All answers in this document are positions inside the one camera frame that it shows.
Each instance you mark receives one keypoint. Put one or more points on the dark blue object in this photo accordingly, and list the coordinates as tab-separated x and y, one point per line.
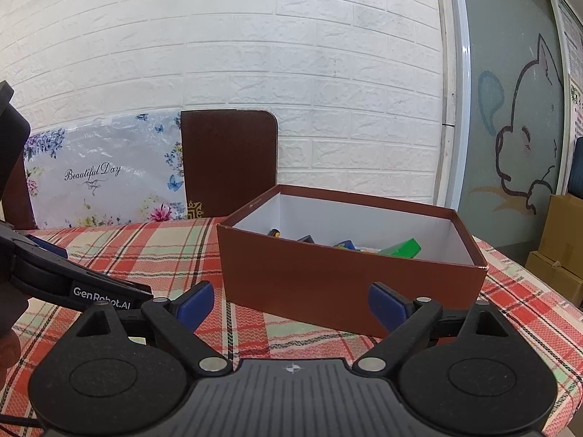
578	164

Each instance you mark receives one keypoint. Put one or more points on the blue green toy piece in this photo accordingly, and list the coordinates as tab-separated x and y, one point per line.
344	245

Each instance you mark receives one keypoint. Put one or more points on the plain cardboard carton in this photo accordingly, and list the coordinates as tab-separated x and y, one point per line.
553	280
564	232

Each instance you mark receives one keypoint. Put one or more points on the grey door with cat drawing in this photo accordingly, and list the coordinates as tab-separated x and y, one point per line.
501	32

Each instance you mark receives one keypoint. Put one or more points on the floral plastic bag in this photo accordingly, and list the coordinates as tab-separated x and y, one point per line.
100	191

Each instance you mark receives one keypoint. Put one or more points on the white door frame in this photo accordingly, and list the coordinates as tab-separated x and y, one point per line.
457	100

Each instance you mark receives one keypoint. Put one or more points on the person's left hand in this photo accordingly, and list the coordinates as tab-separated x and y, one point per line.
9	350

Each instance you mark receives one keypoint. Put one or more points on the green angled block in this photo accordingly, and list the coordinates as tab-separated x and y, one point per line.
403	248

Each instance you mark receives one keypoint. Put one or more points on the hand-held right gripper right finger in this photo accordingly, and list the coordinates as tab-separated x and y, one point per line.
387	305

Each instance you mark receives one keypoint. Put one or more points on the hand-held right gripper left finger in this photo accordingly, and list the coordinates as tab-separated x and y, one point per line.
196	305

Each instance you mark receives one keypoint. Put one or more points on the brown cardboard box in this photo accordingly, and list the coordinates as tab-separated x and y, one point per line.
319	282

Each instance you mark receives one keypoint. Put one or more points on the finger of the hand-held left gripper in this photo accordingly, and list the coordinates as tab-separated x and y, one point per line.
50	248

